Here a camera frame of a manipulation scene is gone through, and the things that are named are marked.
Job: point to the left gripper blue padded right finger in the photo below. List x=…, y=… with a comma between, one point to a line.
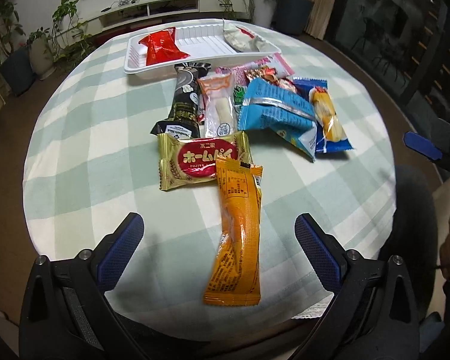
x=324, y=252

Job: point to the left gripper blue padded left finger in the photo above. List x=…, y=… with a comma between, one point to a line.
x=115, y=250

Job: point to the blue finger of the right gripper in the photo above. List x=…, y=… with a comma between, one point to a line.
x=422, y=146

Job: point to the blue yellow cake packet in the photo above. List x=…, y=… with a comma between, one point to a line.
x=331, y=137

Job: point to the orange snack stick packet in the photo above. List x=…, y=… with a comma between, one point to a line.
x=234, y=279

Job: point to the gold red pie packet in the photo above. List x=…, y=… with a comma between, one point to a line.
x=192, y=161

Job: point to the light blue snack bag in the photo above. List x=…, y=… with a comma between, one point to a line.
x=267, y=106

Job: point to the pink cartoon snack packet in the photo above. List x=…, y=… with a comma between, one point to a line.
x=272, y=65

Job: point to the black sesame snack bag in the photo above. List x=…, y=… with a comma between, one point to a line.
x=182, y=119

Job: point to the red patterned candy packet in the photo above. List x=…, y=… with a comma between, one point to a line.
x=272, y=76

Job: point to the green seaweed snack packet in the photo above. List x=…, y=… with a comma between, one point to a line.
x=239, y=92

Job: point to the clear orange-print snack packet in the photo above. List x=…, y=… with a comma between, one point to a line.
x=219, y=116

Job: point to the grey white snack packet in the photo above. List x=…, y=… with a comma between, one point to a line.
x=240, y=39

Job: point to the red snack packet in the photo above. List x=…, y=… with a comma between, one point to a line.
x=161, y=47

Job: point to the green white checkered tablecloth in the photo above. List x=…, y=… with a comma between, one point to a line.
x=92, y=160

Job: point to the dark blue pot plant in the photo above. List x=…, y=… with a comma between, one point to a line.
x=292, y=16

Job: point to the white plastic tray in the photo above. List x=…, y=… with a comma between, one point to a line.
x=202, y=42

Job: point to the white tv console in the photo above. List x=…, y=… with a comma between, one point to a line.
x=135, y=12

